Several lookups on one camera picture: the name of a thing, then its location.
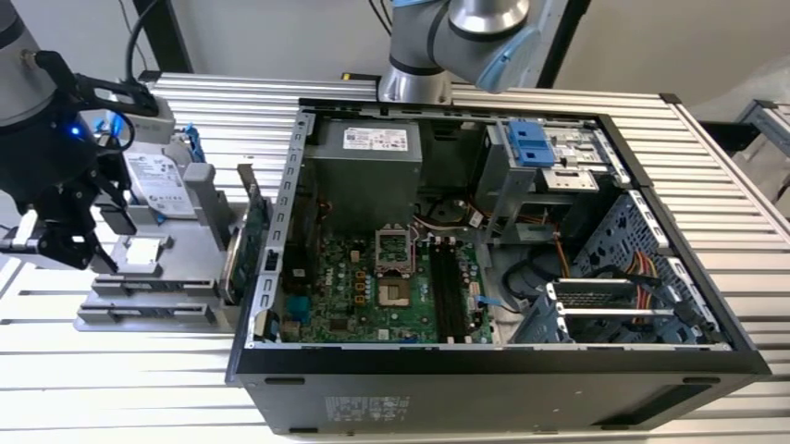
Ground black RAM slot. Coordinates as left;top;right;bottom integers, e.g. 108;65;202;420
437;236;458;344
453;236;474;344
430;236;453;344
445;236;467;344

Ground hard disk in blue carrier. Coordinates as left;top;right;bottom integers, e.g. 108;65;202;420
120;120;208;224

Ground silver CPU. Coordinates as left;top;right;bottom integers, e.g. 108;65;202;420
118;238;168;270

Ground grey parts rack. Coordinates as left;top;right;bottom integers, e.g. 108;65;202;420
72;162;273;333

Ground green graphics card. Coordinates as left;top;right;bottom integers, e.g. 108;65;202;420
222;162;274;307

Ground silver power supply unit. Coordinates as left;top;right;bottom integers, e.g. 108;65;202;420
305;117;425;232

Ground metal socket cover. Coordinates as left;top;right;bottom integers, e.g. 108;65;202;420
374;224;414;278

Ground CPU socket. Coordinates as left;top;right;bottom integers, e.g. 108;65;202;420
377;275;414;309

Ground round black speaker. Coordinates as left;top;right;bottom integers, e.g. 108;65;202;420
429;197;474;226

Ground green motherboard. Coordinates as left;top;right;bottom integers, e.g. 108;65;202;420
281;228;499;346

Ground silver metal drive cage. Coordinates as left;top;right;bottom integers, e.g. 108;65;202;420
481;117;618;241

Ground blue plastic drive latch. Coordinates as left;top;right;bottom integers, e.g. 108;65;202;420
509;118;561;168

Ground black open PC case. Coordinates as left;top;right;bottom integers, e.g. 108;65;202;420
225;96;777;436

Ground perforated metal disk bay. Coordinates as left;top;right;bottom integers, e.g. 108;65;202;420
509;187;728;346

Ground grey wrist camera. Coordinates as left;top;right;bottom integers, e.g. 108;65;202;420
126;100;179;138

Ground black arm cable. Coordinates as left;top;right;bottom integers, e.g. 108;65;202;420
124;0;163;85

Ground black vertical post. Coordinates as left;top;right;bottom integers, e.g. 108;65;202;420
132;0;194;75
535;0;594;89

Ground light blue flat cable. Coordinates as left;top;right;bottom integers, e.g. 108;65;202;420
466;286;505;309

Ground thick black cable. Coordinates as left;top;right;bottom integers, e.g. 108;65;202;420
501;253;561;315

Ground orange wire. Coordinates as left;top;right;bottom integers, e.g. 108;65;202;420
551;230;573;281

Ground red yellow power wires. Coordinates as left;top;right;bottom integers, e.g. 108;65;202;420
620;252;662;320

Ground aluminium frame table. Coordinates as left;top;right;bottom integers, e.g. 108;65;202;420
732;98;790;161

